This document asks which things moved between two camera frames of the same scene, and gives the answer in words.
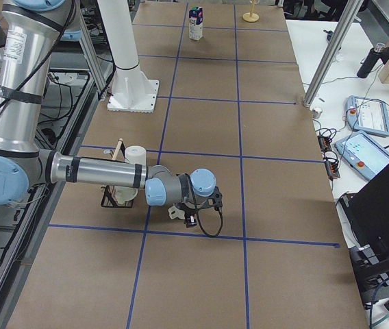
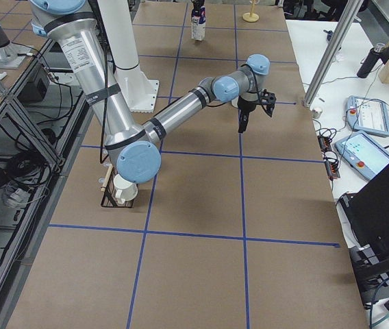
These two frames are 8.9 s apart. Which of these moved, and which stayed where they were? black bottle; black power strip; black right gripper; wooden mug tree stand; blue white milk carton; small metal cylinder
Moved: black right gripper; blue white milk carton
Stayed: small metal cylinder; black bottle; black power strip; wooden mug tree stand
